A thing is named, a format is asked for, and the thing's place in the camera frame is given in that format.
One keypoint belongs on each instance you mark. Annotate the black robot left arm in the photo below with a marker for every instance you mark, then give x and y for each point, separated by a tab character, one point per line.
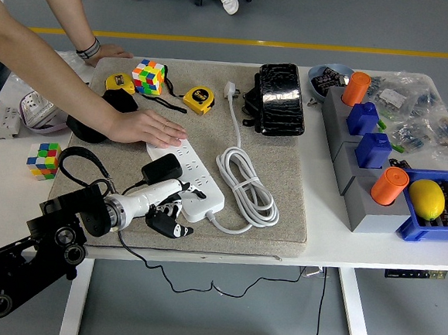
84	211

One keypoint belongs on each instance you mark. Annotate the white power strip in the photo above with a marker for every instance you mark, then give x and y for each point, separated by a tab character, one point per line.
198	169

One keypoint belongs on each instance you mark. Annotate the small metal clip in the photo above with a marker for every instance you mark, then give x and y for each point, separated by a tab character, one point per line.
311	102

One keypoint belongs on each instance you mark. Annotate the black electronic parts pile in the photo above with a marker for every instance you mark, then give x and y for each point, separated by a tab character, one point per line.
326	80

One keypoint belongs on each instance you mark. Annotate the clear bag of metal parts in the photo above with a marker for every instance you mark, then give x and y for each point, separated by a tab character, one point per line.
75	64

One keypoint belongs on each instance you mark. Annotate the yellow tape measure 5m print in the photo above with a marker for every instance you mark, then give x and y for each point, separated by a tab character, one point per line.
198	99

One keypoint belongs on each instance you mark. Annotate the striped wristband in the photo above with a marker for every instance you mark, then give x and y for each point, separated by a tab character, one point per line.
89	49

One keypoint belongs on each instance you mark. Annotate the small colourful puzzle cube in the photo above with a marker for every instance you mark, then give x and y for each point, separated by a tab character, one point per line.
44	161

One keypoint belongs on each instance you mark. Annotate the small yellow tape measure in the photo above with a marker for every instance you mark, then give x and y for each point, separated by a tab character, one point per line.
118	82

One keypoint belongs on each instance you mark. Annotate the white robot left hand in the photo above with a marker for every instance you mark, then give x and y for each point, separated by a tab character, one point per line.
152	194

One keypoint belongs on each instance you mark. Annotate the blue bowl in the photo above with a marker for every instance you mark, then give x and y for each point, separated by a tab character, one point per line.
317	72

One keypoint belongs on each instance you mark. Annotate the person's right forearm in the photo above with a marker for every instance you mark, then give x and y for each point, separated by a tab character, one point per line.
53	72

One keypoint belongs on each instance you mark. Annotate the blue plastic bin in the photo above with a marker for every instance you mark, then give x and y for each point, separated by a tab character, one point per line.
413	229

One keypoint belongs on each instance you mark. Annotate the grey metal bracket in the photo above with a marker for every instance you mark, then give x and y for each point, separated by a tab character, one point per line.
312	272

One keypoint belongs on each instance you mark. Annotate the grey socket block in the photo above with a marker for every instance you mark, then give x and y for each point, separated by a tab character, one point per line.
334	102
375	218
346	161
337	130

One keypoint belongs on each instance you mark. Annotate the large colourful puzzle cube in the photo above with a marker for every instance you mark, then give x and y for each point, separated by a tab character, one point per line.
147	77

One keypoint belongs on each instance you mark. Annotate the black table control panel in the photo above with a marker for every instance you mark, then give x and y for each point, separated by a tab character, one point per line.
413	274

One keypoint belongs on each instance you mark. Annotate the white table leg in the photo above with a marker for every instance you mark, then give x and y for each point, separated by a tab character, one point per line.
75	299
354	309

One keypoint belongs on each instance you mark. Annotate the glossy black case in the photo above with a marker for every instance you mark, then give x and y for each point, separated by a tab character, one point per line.
281	98

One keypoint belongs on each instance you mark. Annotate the person's left forearm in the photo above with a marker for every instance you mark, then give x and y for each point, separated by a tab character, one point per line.
65	11

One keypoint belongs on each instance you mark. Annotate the yellow lemon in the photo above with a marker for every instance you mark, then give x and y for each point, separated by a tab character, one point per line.
425	199

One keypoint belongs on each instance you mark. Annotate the small green peg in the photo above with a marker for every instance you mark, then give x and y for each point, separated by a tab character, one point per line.
398	148
382	125

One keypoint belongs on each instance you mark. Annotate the clear bag with white label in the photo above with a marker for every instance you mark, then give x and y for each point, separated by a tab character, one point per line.
392	97

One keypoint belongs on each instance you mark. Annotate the blue block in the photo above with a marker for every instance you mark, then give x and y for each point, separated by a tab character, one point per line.
361	118
373	150

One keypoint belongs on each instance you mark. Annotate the black cloth pouch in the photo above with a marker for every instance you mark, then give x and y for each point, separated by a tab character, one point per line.
120	101

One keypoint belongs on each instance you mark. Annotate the grey-brown mat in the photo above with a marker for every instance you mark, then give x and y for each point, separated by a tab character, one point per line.
277	179

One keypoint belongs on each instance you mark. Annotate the person's right hand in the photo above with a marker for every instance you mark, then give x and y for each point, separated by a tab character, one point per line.
145	127

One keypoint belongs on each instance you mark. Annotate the clear bag of blue components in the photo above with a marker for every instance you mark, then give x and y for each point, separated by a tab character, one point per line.
412	136

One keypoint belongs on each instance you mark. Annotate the orange cylinder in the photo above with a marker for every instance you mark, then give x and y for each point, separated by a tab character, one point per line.
387	186
356	88

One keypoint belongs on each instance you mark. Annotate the large white socket panel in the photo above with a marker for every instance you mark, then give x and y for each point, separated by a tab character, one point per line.
38	110

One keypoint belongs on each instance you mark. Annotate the person's left hand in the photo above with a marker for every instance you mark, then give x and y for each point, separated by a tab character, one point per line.
113	52

